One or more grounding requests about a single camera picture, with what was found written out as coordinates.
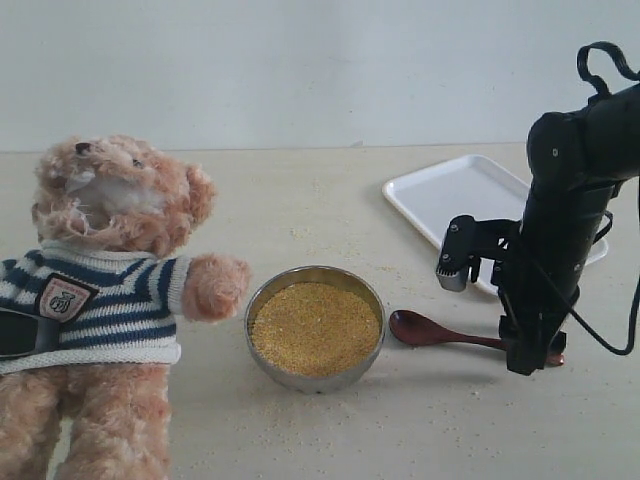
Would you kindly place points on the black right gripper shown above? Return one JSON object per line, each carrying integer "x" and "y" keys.
{"x": 537, "y": 291}

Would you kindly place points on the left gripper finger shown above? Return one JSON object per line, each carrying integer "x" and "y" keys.
{"x": 23, "y": 335}

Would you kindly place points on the dark red wooden spoon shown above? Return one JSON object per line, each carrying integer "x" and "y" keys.
{"x": 417, "y": 330}

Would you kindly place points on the brown teddy bear striped sweater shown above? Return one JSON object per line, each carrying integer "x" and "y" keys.
{"x": 110, "y": 213}

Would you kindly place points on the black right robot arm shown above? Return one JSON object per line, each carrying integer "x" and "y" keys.
{"x": 579, "y": 161}

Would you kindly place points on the white rectangular plastic tray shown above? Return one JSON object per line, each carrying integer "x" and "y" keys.
{"x": 431, "y": 197}

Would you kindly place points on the metal bowl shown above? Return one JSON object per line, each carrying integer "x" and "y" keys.
{"x": 329, "y": 275}

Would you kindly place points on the yellow millet grains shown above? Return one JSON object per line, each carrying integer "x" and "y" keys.
{"x": 315, "y": 330}

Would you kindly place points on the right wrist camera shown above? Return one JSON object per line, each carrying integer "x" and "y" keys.
{"x": 458, "y": 261}

